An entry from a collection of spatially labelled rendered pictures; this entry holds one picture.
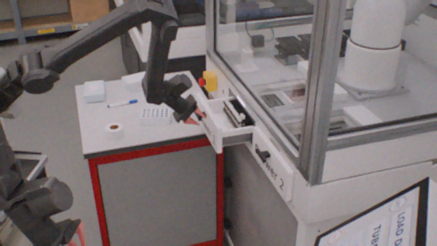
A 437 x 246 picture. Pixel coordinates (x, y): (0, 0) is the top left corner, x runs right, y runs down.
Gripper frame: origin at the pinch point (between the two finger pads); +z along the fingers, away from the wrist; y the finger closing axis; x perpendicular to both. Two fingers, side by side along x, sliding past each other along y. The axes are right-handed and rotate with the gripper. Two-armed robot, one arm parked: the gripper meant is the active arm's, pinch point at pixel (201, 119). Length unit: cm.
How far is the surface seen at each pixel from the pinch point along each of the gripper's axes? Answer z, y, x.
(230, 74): 5.7, 18.3, 15.8
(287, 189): 12.6, 8.0, -42.9
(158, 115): -0.4, -15.2, 26.8
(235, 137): 9.4, 4.5, -10.0
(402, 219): -9, 28, -90
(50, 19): 14, -98, 393
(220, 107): 11.7, 5.6, 14.2
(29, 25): -2, -113, 379
